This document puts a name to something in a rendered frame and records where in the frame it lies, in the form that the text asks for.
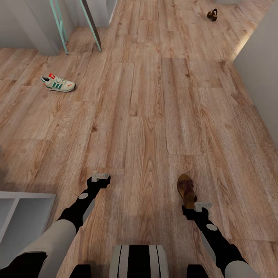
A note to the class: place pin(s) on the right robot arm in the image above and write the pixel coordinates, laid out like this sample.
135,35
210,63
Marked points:
226,256

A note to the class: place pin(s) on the gym shoe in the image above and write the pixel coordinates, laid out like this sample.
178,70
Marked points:
55,83

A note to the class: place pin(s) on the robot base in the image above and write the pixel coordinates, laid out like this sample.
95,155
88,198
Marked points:
84,271

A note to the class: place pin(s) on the sandal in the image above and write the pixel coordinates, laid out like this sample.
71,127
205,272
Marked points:
185,188
213,14

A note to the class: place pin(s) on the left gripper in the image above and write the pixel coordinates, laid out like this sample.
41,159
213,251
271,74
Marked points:
101,183

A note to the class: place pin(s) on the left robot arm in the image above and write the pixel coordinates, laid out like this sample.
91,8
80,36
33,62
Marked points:
44,257

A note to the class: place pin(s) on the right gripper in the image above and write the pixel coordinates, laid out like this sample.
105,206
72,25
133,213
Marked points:
191,214

